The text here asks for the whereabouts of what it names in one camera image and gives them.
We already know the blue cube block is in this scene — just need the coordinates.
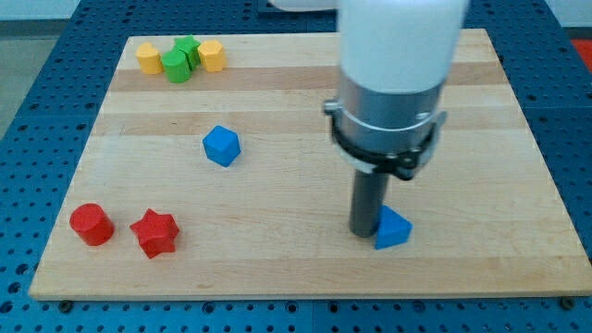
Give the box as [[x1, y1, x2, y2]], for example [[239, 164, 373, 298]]
[[203, 126, 241, 167]]

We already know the red star block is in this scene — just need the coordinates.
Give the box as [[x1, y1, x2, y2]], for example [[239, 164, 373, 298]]
[[129, 208, 179, 259]]

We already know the yellow heart block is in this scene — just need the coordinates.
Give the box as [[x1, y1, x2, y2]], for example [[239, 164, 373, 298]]
[[135, 43, 164, 75]]

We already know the blue triangle block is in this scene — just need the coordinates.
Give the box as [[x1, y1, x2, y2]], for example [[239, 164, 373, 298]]
[[375, 205, 413, 250]]

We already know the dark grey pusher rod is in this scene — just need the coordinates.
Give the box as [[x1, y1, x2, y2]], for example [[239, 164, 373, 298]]
[[349, 171, 389, 238]]

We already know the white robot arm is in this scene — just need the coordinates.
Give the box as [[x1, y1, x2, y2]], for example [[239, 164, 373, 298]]
[[271, 0, 469, 238]]

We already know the green star block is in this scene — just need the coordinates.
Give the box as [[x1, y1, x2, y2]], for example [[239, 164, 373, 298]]
[[175, 35, 201, 70]]

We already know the yellow hexagon block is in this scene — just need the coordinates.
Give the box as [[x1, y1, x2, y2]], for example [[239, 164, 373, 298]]
[[198, 40, 228, 72]]

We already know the wooden board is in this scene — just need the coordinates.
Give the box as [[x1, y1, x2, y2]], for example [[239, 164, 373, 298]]
[[29, 29, 591, 301]]

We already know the red cylinder block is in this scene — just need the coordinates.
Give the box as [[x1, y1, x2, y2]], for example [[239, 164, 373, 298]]
[[69, 203, 115, 246]]

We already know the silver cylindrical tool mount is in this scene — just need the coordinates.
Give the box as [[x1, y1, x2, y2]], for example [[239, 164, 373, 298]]
[[324, 73, 447, 180]]

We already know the green cylinder block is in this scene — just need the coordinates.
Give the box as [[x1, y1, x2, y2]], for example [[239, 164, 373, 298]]
[[161, 49, 191, 83]]

